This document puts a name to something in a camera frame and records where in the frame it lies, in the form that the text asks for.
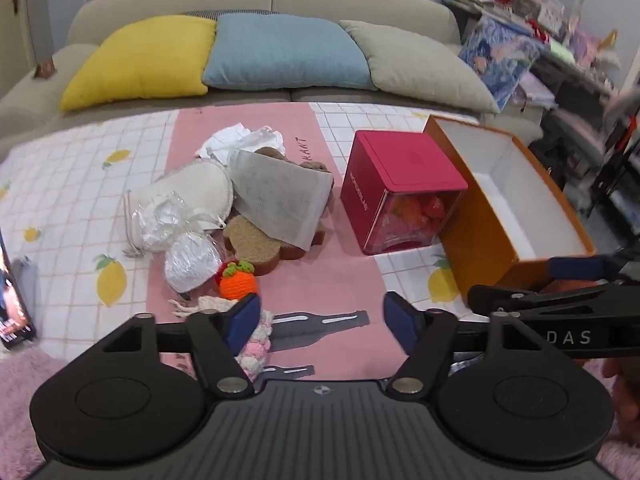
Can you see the dark printed book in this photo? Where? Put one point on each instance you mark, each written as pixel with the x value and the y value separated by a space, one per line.
pixel 12 305

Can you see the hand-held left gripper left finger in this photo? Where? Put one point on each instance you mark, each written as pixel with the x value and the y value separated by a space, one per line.
pixel 246 317

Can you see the orange crochet fruit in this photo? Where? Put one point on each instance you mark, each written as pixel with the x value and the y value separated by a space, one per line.
pixel 237 282

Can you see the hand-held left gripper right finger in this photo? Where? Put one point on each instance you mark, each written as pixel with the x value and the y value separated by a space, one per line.
pixel 400 321

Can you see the printed figure cushion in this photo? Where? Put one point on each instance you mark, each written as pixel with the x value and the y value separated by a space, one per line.
pixel 500 57

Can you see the white crumpled paper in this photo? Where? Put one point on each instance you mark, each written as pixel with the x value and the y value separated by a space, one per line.
pixel 222 141

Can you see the red box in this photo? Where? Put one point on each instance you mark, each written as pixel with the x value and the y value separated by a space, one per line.
pixel 400 180

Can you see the silvery gauze bag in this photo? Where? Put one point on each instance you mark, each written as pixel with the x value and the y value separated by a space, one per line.
pixel 192 262

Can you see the grey-green pillow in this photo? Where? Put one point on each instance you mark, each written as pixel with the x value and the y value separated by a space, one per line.
pixel 425 67

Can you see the blue pillow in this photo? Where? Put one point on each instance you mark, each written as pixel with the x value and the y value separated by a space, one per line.
pixel 287 52

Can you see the cream round pad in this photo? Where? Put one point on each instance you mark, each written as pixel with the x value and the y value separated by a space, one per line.
pixel 195 185

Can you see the person's right hand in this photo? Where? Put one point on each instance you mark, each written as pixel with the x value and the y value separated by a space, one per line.
pixel 622 395

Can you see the orange cardboard box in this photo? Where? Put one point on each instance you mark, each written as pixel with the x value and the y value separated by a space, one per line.
pixel 510 200

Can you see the yellow pillow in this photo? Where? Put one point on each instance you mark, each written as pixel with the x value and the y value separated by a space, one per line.
pixel 142 62

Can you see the cluttered shelf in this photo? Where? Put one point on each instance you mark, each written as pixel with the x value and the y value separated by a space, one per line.
pixel 550 15

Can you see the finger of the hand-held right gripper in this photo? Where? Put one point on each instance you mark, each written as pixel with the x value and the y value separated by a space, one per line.
pixel 580 267
pixel 530 300

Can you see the pink white crochet piece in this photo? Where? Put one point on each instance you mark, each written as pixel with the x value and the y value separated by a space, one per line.
pixel 255 347

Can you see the pink fluffy rug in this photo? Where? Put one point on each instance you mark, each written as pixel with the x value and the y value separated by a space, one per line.
pixel 25 410

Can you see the brown coir sponge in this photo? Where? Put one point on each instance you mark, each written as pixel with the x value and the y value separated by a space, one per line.
pixel 272 154
pixel 255 250

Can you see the white macrame tassel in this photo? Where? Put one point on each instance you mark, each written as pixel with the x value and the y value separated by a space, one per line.
pixel 210 304

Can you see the black metal stand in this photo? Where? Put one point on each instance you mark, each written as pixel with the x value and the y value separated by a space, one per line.
pixel 617 170

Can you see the lemon printed blanket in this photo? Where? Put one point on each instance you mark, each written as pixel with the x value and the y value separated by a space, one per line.
pixel 75 195

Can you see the clear plastic wrapped bundle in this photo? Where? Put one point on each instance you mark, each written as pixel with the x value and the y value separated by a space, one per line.
pixel 155 225

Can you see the small brown card stand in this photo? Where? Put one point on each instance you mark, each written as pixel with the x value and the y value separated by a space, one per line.
pixel 45 68

